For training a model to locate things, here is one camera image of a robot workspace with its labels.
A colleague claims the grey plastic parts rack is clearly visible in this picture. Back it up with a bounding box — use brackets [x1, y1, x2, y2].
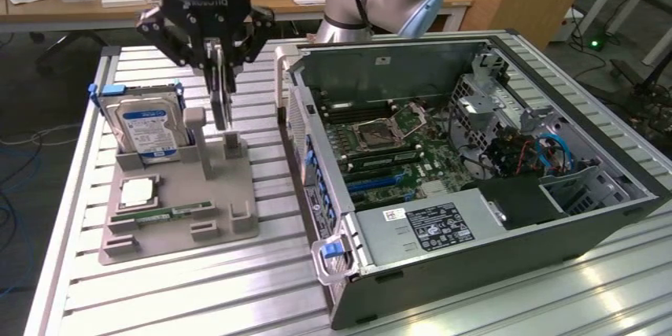
[97, 106, 261, 267]

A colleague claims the green motherboard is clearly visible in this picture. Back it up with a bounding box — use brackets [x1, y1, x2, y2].
[313, 91, 489, 211]

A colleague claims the grey metal disk bay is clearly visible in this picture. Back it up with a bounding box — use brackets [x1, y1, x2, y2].
[537, 162, 630, 215]

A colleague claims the hard disk with blue carrier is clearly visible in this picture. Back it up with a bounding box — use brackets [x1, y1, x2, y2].
[86, 79, 185, 166]

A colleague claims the silver CPU chip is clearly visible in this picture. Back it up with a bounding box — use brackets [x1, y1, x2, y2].
[117, 178, 160, 208]

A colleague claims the low-profile GPU card metal bracket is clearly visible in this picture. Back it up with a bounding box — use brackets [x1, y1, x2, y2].
[205, 35, 237, 132]

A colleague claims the black RAM slot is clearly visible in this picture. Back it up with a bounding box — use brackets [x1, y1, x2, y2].
[325, 109, 394, 124]
[324, 102, 393, 113]

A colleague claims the blue data wire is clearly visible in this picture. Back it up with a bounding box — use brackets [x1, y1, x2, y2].
[534, 133, 576, 172]

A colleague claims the green RAM stick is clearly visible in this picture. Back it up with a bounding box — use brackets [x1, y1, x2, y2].
[110, 202, 214, 223]
[341, 146, 424, 174]

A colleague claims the white control box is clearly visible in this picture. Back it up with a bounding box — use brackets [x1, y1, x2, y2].
[556, 9, 586, 44]

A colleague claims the black power strip green light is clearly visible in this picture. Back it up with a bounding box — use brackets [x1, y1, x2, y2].
[581, 35, 610, 54]

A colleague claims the silver power supply unit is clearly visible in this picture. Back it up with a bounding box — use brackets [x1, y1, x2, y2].
[356, 188, 508, 266]

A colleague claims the black office chair base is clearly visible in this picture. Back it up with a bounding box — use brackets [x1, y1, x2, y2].
[28, 31, 114, 73]

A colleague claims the perforated metal disk bay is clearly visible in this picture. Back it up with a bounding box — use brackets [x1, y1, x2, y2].
[448, 72, 526, 156]

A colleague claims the CPU socket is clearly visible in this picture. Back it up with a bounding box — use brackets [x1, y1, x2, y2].
[352, 117, 405, 152]

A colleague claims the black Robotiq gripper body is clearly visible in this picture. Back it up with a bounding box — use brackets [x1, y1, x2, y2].
[154, 0, 250, 62]

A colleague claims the long blue expansion slot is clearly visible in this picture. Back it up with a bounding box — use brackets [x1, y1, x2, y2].
[345, 174, 400, 192]

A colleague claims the white table frame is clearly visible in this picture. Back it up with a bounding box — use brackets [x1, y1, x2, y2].
[576, 0, 672, 66]

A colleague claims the black open PC case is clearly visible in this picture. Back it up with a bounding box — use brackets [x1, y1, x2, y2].
[274, 28, 672, 331]

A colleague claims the metal socket cover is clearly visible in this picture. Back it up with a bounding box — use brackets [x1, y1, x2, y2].
[390, 102, 429, 138]

